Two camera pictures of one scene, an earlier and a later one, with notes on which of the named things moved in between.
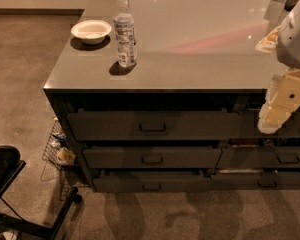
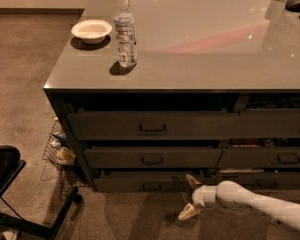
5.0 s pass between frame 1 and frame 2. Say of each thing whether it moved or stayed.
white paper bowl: stayed
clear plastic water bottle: stayed
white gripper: moved
